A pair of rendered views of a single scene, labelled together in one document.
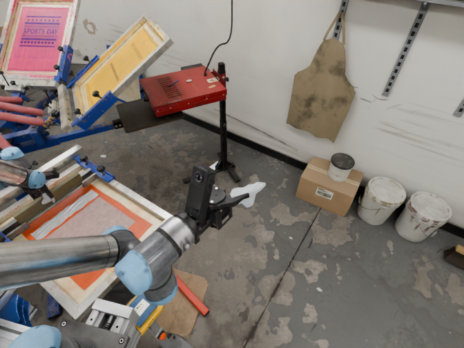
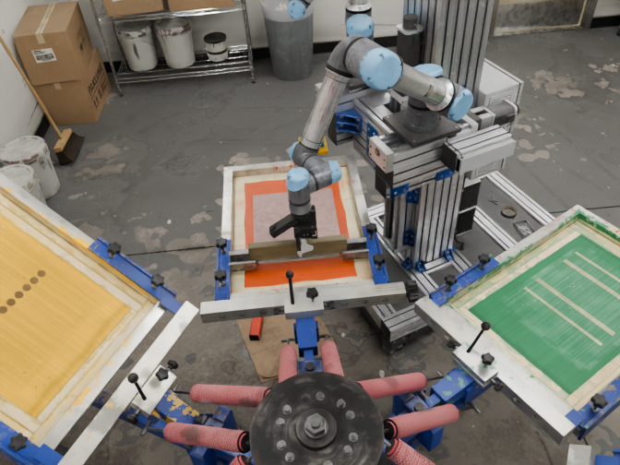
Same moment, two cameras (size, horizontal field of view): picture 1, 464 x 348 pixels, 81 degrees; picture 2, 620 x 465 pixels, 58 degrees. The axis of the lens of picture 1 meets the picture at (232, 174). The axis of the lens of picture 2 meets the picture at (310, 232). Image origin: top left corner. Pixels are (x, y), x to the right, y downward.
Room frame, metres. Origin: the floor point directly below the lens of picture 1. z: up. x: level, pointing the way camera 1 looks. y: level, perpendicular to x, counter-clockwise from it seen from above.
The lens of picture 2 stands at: (1.71, 2.15, 2.47)
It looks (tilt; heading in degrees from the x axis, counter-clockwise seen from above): 43 degrees down; 234
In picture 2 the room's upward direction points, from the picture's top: 4 degrees counter-clockwise
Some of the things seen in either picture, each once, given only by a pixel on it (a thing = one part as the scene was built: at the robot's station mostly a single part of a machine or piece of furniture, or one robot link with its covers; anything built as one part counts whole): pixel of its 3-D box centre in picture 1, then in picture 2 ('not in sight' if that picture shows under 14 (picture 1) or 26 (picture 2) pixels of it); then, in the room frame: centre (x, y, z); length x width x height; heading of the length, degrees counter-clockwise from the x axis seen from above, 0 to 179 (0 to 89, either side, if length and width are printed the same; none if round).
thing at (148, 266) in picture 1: (148, 262); not in sight; (0.24, 0.16, 1.65); 0.11 x 0.08 x 0.09; 141
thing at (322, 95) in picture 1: (324, 81); not in sight; (2.11, -0.76, 1.06); 0.53 x 0.07 x 1.05; 56
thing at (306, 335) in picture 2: not in sight; (305, 329); (1.10, 1.25, 1.02); 0.17 x 0.06 x 0.05; 56
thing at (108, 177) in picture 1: (96, 172); (224, 272); (1.15, 0.82, 0.98); 0.30 x 0.05 x 0.07; 56
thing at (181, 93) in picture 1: (184, 88); not in sight; (2.00, 0.38, 1.06); 0.61 x 0.46 x 0.12; 116
